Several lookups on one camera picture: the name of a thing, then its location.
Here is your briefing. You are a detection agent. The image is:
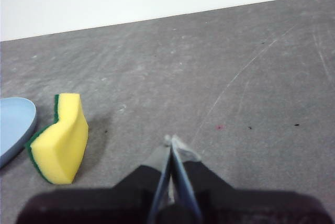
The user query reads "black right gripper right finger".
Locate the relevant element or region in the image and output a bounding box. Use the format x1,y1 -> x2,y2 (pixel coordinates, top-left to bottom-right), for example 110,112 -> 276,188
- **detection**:
170,134 -> 334,224

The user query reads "light blue round plate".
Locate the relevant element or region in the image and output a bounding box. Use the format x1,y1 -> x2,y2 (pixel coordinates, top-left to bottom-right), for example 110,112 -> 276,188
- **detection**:
0,97 -> 37,169

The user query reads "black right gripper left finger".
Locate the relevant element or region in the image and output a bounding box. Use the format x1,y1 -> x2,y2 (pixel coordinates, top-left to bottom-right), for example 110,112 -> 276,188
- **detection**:
15,135 -> 173,224

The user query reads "yellow sponge with green scourer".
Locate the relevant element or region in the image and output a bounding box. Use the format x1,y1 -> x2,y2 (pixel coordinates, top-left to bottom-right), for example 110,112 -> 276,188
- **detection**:
24,93 -> 90,185

